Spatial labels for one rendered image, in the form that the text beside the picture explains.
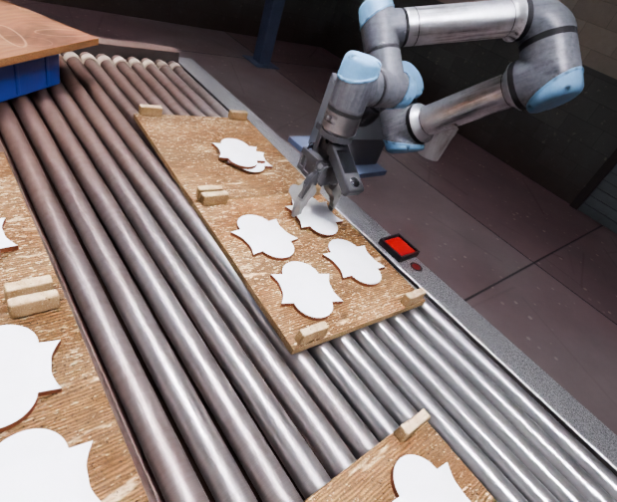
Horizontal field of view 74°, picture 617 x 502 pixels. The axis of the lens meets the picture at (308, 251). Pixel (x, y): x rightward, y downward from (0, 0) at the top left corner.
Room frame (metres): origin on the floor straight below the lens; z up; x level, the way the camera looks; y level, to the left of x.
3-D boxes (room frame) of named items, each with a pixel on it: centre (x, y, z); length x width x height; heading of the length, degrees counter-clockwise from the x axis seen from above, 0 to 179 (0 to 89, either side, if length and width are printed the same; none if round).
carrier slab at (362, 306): (0.71, 0.00, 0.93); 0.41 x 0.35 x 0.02; 48
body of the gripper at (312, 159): (0.86, 0.04, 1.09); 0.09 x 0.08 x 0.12; 48
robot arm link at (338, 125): (0.85, 0.04, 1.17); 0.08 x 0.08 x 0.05
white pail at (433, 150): (4.45, -0.81, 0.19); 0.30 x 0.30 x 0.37
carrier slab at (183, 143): (0.99, 0.31, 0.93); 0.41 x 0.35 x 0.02; 48
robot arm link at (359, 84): (0.86, 0.04, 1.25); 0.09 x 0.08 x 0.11; 137
